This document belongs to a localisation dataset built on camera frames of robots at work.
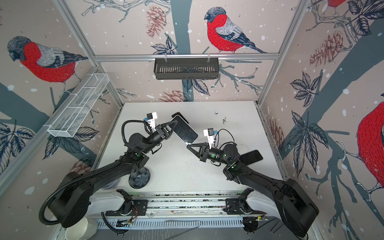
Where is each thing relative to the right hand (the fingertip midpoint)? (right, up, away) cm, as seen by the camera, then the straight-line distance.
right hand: (186, 151), depth 67 cm
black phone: (-9, +18, +47) cm, 51 cm away
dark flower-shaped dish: (-28, -19, +15) cm, 37 cm away
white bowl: (-46, -36, 0) cm, 59 cm away
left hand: (-4, +13, -2) cm, 13 cm away
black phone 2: (-1, +9, +1) cm, 9 cm away
